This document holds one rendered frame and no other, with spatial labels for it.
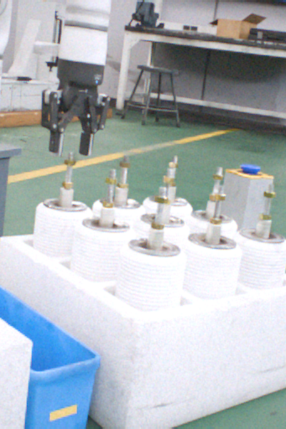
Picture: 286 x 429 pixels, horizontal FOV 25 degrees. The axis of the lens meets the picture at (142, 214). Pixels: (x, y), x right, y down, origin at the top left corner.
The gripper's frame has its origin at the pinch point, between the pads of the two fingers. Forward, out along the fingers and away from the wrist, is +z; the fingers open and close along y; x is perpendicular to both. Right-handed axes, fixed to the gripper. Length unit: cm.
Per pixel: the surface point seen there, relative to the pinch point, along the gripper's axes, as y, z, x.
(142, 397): -12.0, 28.0, -30.1
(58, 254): -3.6, 17.1, -3.4
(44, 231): -4.7, 13.8, -0.9
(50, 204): -2.3, 9.7, 0.9
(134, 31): 363, -36, 288
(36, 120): 215, 34, 238
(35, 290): -8.9, 22.1, -4.5
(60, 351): -14.7, 26.0, -16.8
